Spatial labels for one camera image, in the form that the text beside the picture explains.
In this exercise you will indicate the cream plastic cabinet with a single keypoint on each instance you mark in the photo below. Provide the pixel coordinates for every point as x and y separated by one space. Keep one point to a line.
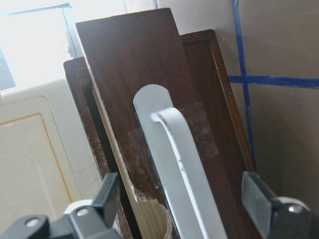
46 162

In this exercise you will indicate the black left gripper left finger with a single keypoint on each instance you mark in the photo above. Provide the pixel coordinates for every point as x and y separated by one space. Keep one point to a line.
94 219

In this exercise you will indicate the white drawer handle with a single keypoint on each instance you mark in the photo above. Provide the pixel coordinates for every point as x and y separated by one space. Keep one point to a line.
178 165

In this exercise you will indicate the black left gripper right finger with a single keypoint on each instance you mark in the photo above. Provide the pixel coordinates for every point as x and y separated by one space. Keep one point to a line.
277 217

